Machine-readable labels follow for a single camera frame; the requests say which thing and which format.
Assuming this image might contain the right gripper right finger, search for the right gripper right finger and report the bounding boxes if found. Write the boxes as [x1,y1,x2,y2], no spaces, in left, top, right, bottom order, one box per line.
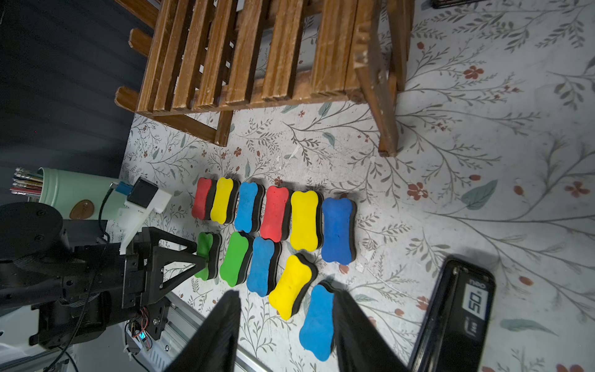
[333,291,408,371]

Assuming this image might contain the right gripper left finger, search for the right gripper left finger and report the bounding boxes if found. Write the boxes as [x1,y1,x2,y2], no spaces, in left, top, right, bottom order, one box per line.
[165,290,241,372]

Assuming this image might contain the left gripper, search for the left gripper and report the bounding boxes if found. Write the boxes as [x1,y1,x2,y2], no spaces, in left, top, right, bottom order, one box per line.
[87,226,208,343]

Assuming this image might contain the green eraser top row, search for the green eraser top row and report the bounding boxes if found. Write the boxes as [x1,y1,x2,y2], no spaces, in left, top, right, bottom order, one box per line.
[195,232,222,281]
[220,232,253,288]

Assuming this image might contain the yellow eraser top row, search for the yellow eraser top row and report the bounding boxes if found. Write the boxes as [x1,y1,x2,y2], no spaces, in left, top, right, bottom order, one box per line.
[269,253,318,321]

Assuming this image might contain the yellow eraser row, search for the yellow eraser row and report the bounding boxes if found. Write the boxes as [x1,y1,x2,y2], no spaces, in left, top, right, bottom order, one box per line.
[210,178,240,225]
[290,191,322,252]
[269,253,318,321]

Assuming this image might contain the light blue eraser top row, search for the light blue eraser top row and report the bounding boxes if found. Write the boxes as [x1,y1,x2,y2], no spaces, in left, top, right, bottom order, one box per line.
[246,237,281,298]

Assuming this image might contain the light blue eraser row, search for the light blue eraser row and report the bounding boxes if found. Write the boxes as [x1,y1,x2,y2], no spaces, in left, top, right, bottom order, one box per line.
[246,237,281,298]
[234,182,265,233]

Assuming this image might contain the red eraser bottom row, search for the red eraser bottom row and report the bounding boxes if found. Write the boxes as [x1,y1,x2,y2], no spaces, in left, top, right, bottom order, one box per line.
[260,186,291,243]
[192,178,215,220]

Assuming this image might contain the yellow eraser bottom row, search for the yellow eraser bottom row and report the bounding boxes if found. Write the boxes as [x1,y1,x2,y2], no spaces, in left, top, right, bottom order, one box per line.
[290,191,322,252]
[210,178,240,225]

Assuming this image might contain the light blue eraser bottom row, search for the light blue eraser bottom row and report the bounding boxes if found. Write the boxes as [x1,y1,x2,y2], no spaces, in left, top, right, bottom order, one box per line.
[234,182,265,233]

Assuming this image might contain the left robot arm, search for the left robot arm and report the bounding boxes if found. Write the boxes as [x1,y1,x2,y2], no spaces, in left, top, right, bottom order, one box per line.
[1,202,207,349]

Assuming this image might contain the wooden two-tier shelf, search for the wooden two-tier shelf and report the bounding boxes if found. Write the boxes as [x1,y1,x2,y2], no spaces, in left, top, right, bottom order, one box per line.
[115,1,414,157]

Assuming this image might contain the black stapler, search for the black stapler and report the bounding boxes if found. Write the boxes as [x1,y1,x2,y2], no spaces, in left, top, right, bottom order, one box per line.
[408,255,497,371]

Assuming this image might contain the green pencil cup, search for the green pencil cup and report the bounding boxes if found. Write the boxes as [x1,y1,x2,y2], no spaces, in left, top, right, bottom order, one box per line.
[10,167,126,220]

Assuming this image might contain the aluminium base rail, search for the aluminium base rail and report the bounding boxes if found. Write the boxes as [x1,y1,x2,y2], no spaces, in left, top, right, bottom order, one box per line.
[122,290,270,371]

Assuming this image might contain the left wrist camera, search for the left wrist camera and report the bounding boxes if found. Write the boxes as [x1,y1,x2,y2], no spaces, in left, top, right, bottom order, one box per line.
[116,177,173,254]

